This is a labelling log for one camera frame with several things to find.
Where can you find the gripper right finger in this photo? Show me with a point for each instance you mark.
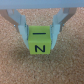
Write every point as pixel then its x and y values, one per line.
pixel 58 26

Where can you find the yellow block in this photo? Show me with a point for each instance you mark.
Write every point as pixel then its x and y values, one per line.
pixel 39 41

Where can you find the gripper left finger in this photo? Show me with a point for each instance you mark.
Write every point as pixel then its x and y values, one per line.
pixel 20 29

